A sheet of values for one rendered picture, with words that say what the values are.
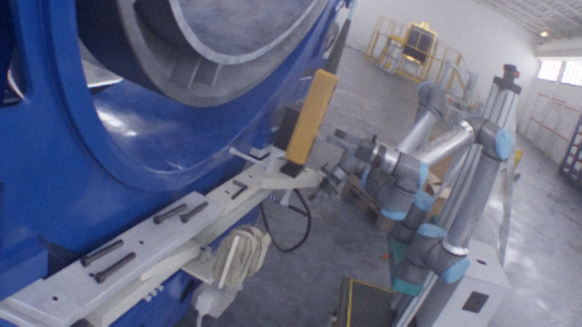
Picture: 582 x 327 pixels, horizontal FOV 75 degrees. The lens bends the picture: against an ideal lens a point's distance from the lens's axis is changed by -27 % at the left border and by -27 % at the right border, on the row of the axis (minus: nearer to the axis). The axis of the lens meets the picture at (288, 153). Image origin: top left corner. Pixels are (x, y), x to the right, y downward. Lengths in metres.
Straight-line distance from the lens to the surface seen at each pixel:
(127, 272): 1.39
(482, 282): 2.47
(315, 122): 1.66
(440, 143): 1.92
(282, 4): 2.52
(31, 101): 1.01
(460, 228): 2.10
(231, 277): 1.83
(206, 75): 1.99
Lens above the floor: 1.68
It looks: 16 degrees down
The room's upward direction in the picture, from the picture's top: 21 degrees clockwise
